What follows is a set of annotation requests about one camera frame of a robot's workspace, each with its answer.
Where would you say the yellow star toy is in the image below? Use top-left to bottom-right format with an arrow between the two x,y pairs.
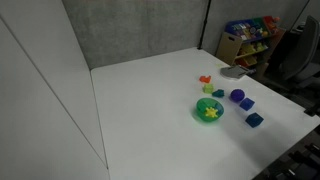
204,106 -> 219,119

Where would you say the blue storage bin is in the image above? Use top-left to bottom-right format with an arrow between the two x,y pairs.
225,19 -> 258,40

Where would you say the green translucent bowl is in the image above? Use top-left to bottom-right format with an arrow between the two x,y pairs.
195,97 -> 225,123

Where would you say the black pole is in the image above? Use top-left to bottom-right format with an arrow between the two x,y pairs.
196,0 -> 213,51

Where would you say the grey office chair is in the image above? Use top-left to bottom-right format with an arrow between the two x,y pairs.
279,15 -> 320,88

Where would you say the dark green toy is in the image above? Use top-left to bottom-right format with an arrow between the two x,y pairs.
212,88 -> 226,99

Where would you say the purple ball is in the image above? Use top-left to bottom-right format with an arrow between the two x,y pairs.
229,88 -> 246,103

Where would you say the wooden toy shelf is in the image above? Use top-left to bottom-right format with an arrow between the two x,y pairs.
215,15 -> 287,69

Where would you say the red storage bin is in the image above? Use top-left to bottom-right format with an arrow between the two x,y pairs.
262,15 -> 280,30

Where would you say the orange toy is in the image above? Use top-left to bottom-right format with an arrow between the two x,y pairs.
199,75 -> 212,84

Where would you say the light green toy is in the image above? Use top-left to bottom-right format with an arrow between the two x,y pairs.
202,83 -> 215,94

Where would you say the grey metal plate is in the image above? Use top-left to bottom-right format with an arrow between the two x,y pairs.
220,65 -> 250,80

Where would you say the dark blue cube toy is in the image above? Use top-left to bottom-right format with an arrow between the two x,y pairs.
245,112 -> 265,129

